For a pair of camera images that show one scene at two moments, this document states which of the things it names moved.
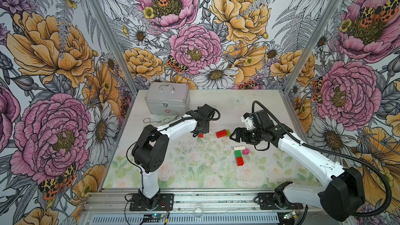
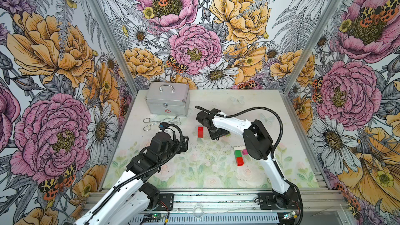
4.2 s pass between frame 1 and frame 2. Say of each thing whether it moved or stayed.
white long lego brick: stayed
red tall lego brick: stayed
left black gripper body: moved
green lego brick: stayed
